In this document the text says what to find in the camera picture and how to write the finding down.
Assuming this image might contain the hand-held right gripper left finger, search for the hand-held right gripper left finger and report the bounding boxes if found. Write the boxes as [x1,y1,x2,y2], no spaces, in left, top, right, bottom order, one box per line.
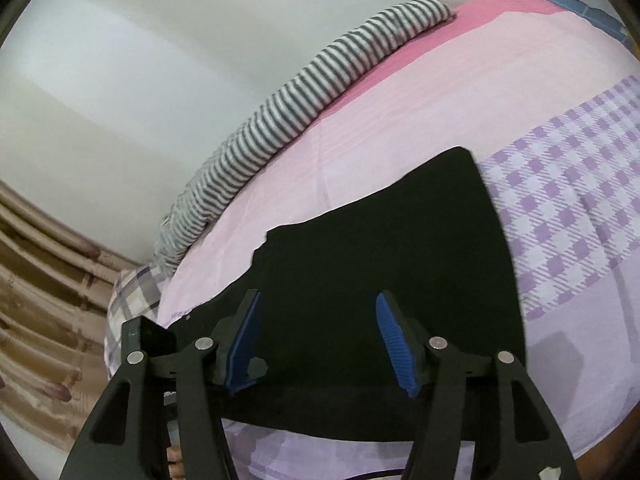
[59,289,271,480]

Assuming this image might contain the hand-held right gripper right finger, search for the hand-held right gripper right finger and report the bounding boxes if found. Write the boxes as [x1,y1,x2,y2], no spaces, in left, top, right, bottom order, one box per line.
[375,290,583,480]

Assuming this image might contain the black pants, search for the black pants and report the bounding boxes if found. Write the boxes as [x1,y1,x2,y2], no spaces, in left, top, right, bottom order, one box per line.
[170,146,527,442]

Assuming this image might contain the person's left hand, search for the person's left hand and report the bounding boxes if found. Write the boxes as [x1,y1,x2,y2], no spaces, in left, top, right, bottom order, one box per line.
[166,447,187,480]

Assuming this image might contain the plaid pillow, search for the plaid pillow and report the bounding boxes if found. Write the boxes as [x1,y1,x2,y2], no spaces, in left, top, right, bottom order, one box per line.
[104,264,170,383]

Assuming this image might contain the beige patterned curtain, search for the beige patterned curtain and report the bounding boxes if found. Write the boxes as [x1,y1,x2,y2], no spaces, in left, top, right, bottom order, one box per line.
[0,180,146,456]

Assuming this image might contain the grey white striped blanket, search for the grey white striped blanket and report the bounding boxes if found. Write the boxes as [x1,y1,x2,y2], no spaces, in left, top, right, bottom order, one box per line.
[152,0,453,277]

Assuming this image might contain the pink purple bedsheet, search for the pink purple bedsheet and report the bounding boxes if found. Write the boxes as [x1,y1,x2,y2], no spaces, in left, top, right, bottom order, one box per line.
[155,0,640,480]

